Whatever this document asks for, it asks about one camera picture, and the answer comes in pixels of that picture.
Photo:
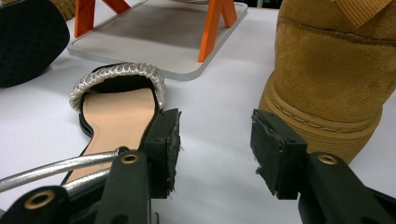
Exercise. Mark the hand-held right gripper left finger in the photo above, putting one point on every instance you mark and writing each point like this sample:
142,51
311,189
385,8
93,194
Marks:
162,149

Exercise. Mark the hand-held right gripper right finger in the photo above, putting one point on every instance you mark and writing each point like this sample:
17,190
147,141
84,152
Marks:
277,155

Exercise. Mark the white shoe rack orange legs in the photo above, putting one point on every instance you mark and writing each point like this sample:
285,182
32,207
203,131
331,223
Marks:
155,43

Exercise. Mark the tan suede lace-up boot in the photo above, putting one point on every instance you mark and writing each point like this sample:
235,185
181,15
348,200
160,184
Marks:
327,77

